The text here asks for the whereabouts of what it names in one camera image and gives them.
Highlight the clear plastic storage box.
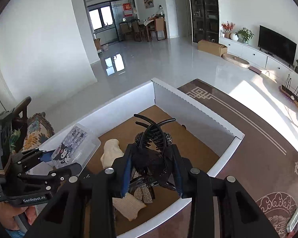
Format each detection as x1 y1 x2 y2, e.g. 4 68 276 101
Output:
50 122 102 171

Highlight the black hair claw clip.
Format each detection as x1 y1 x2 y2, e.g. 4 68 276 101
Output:
129 114 176 191

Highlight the cream and yellow knitted cloth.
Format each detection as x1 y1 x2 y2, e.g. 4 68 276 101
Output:
112 193 146 221

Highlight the person's left hand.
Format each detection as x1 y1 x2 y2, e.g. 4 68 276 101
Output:
0 202 37 230

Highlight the floral cushioned chair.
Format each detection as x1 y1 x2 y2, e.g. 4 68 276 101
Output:
8 96 55 154

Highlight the rhinestone bow hair clip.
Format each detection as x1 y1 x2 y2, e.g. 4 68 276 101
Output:
129 171 155 204

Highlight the round floor cushion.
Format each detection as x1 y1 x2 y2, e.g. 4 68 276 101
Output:
222 53 250 68

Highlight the white tv cabinet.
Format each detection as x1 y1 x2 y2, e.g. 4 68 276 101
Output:
219 37 298 89

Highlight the brown cardboard box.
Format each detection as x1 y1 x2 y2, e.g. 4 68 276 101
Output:
197 40 228 57

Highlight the black flat television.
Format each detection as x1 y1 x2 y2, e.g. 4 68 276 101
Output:
258 25 297 64

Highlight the green potted plant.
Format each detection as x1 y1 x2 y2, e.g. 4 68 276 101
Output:
236 27 254 44

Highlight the red flower vase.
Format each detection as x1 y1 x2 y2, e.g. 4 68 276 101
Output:
221 21 235 39

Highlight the distant dining table set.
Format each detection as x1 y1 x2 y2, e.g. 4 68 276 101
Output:
118 15 168 42

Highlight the dark glass display cabinet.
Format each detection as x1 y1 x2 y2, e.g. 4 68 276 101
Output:
190 0 220 43

